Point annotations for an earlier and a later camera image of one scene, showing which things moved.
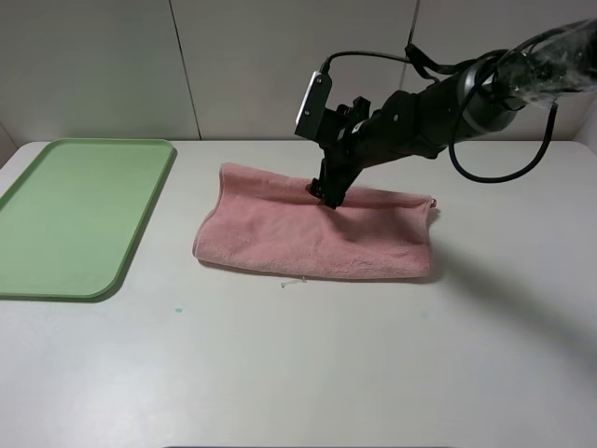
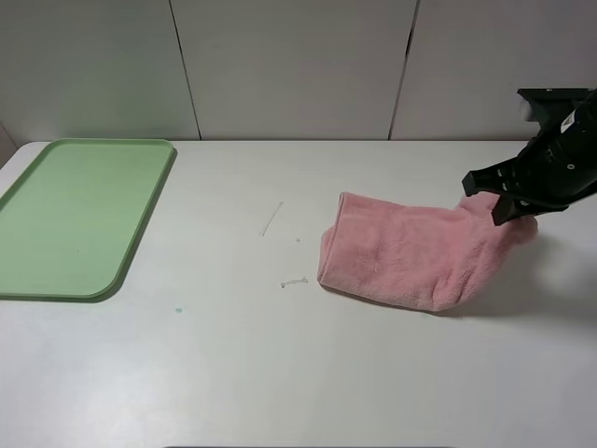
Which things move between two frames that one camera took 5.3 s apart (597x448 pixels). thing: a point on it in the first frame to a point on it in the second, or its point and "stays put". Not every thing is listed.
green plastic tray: [70, 222] stays put
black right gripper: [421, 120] to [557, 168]
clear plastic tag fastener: [303, 280] stays put
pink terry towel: [270, 223] to [421, 258]
